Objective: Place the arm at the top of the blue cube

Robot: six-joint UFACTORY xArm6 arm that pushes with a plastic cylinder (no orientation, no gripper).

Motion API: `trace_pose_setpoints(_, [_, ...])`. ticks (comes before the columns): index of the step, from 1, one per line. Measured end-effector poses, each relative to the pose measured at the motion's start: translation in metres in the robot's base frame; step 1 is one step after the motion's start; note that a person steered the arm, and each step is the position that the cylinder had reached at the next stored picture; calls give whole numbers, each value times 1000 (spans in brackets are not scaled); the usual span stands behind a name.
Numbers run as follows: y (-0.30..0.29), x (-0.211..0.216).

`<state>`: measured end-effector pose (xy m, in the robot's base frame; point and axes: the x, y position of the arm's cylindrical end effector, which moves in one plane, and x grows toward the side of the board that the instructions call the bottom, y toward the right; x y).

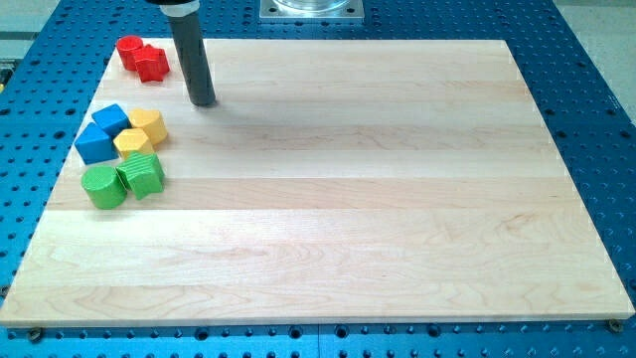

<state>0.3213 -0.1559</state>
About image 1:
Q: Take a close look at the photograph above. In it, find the blue triangular block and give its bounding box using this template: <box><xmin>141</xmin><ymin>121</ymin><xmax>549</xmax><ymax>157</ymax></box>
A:
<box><xmin>75</xmin><ymin>122</ymin><xmax>118</xmax><ymax>165</ymax></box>

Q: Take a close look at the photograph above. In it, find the green star block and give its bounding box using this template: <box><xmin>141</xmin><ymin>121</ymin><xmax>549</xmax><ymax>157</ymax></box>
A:
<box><xmin>115</xmin><ymin>152</ymin><xmax>165</xmax><ymax>200</ymax></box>

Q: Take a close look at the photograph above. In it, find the red star block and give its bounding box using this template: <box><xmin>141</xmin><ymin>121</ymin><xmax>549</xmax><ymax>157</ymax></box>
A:
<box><xmin>133</xmin><ymin>45</ymin><xmax>170</xmax><ymax>83</ymax></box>

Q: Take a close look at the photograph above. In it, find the brass board clamp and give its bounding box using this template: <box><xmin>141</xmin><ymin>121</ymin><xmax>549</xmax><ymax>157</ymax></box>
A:
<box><xmin>606</xmin><ymin>319</ymin><xmax>624</xmax><ymax>333</ymax></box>
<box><xmin>26</xmin><ymin>327</ymin><xmax>45</xmax><ymax>343</ymax></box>

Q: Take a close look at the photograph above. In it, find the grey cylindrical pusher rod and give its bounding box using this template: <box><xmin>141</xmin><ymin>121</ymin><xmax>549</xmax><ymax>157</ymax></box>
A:
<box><xmin>147</xmin><ymin>0</ymin><xmax>216</xmax><ymax>107</ymax></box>

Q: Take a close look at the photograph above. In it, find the green cylinder block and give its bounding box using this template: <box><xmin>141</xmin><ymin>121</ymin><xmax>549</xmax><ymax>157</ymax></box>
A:
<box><xmin>80</xmin><ymin>165</ymin><xmax>127</xmax><ymax>210</ymax></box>

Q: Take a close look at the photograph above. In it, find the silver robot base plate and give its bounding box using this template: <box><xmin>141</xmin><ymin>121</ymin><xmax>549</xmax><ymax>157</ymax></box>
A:
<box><xmin>259</xmin><ymin>0</ymin><xmax>365</xmax><ymax>20</ymax></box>

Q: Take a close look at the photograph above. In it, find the blue cube block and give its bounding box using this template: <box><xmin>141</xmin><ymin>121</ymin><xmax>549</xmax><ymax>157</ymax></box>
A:
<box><xmin>91</xmin><ymin>103</ymin><xmax>130</xmax><ymax>138</ymax></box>

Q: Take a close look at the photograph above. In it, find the blue perforated metal table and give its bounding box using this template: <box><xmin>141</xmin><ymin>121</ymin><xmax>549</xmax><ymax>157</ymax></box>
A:
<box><xmin>1</xmin><ymin>1</ymin><xmax>635</xmax><ymax>357</ymax></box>

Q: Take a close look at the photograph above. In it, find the brass board clamp right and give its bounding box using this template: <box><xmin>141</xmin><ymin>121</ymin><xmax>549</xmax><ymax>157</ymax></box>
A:
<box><xmin>606</xmin><ymin>319</ymin><xmax>624</xmax><ymax>333</ymax></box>

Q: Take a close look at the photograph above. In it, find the brass board clamp left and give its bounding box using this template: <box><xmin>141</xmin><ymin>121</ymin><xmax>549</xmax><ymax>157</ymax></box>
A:
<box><xmin>26</xmin><ymin>327</ymin><xmax>45</xmax><ymax>343</ymax></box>

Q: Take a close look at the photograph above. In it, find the yellow hexagon block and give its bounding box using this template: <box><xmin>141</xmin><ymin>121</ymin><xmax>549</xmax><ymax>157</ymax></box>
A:
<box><xmin>113</xmin><ymin>128</ymin><xmax>154</xmax><ymax>159</ymax></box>

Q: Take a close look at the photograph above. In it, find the light wooden board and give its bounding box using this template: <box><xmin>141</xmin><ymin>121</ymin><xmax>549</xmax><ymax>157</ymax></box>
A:
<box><xmin>1</xmin><ymin>39</ymin><xmax>634</xmax><ymax>327</ymax></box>

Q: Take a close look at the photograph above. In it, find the red cylinder block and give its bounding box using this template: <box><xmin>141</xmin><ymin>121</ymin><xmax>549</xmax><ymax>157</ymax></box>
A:
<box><xmin>115</xmin><ymin>35</ymin><xmax>143</xmax><ymax>72</ymax></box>

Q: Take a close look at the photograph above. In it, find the yellow heart block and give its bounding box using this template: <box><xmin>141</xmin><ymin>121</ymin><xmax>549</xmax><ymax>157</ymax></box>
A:
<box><xmin>128</xmin><ymin>108</ymin><xmax>168</xmax><ymax>145</ymax></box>

